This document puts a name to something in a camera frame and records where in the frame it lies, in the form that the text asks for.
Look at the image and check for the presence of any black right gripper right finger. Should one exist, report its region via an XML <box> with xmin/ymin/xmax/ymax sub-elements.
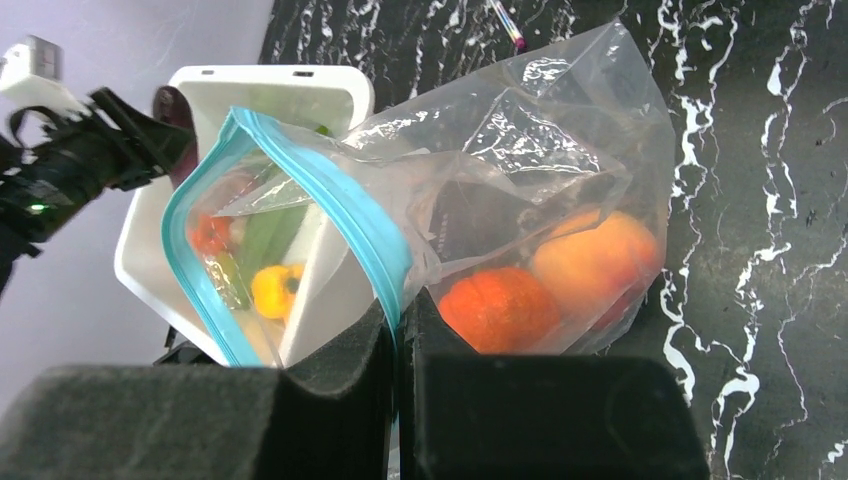
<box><xmin>397</xmin><ymin>291</ymin><xmax>709</xmax><ymax>479</ymax></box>

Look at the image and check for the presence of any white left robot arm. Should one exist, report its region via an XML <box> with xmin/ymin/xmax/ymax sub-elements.
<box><xmin>1</xmin><ymin>86</ymin><xmax>197</xmax><ymax>284</ymax></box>

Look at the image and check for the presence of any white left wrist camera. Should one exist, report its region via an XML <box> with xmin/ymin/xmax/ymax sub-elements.
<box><xmin>1</xmin><ymin>35</ymin><xmax>84</xmax><ymax>116</ymax></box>

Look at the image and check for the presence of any pink marker pen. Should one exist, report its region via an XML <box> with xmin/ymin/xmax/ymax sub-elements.
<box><xmin>486</xmin><ymin>0</ymin><xmax>527</xmax><ymax>52</ymax></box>

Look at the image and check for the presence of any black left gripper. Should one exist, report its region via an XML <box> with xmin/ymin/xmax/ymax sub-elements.
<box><xmin>89</xmin><ymin>87</ymin><xmax>181</xmax><ymax>191</ymax></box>

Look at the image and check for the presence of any purple eggplant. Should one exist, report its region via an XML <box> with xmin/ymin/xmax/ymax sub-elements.
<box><xmin>152</xmin><ymin>86</ymin><xmax>199</xmax><ymax>188</ymax></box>

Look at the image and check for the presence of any yellow bell pepper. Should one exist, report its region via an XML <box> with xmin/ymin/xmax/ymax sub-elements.
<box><xmin>251</xmin><ymin>264</ymin><xmax>305</xmax><ymax>325</ymax></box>

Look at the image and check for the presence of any orange pumpkin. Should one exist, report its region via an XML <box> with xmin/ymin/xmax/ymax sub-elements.
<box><xmin>438</xmin><ymin>267</ymin><xmax>561</xmax><ymax>354</ymax></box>

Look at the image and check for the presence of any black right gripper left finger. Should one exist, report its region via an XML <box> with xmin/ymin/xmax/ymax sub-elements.
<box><xmin>254</xmin><ymin>302</ymin><xmax>395</xmax><ymax>479</ymax></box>

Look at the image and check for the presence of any clear zip top bag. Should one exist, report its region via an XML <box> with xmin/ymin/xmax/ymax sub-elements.
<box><xmin>160</xmin><ymin>18</ymin><xmax>677</xmax><ymax>369</ymax></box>

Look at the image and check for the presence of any orange bell pepper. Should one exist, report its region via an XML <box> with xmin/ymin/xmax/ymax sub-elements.
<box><xmin>187</xmin><ymin>215</ymin><xmax>232</xmax><ymax>256</ymax></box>

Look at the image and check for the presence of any white plastic bin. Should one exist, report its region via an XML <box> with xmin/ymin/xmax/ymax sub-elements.
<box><xmin>114</xmin><ymin>65</ymin><xmax>374</xmax><ymax>367</ymax></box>

